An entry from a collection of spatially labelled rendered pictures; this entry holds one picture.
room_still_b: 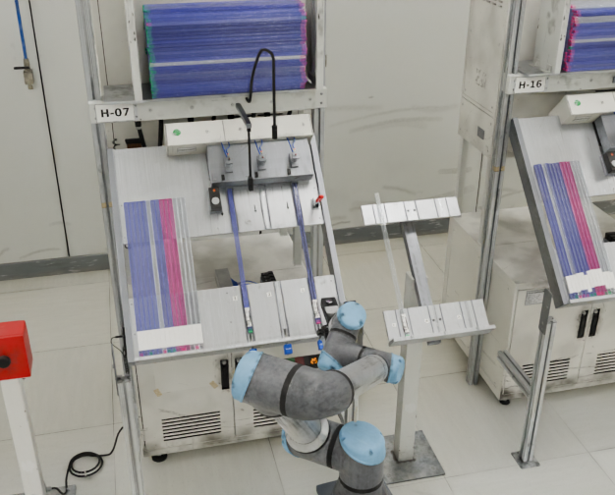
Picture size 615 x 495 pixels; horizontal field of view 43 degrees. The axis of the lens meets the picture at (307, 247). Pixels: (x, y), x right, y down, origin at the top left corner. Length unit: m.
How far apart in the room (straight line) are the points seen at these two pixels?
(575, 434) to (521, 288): 0.67
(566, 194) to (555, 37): 0.55
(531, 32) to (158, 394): 1.90
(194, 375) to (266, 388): 1.22
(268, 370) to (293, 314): 0.84
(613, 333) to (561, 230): 0.72
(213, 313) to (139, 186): 0.49
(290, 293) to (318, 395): 0.91
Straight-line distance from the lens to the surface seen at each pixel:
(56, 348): 3.87
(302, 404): 1.65
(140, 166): 2.63
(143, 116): 2.60
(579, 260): 2.87
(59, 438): 3.34
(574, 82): 3.04
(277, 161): 2.60
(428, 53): 4.40
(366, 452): 2.00
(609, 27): 3.02
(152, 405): 2.93
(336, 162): 4.41
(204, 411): 2.98
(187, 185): 2.61
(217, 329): 2.46
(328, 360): 2.03
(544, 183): 2.92
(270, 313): 2.49
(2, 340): 2.54
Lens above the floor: 2.11
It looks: 27 degrees down
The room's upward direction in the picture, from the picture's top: straight up
